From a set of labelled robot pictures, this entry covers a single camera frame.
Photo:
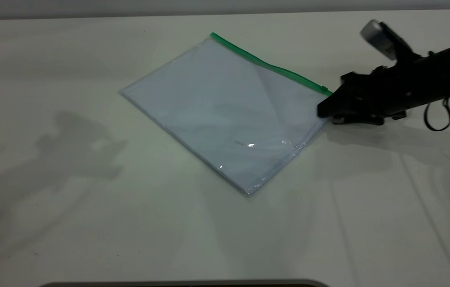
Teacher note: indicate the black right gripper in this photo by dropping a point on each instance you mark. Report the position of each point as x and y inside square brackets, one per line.
[380, 93]

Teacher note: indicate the clear zip bag green zipper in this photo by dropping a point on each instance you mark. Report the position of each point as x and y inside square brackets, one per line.
[224, 111]

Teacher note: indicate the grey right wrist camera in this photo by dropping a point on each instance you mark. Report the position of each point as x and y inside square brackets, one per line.
[380, 38]

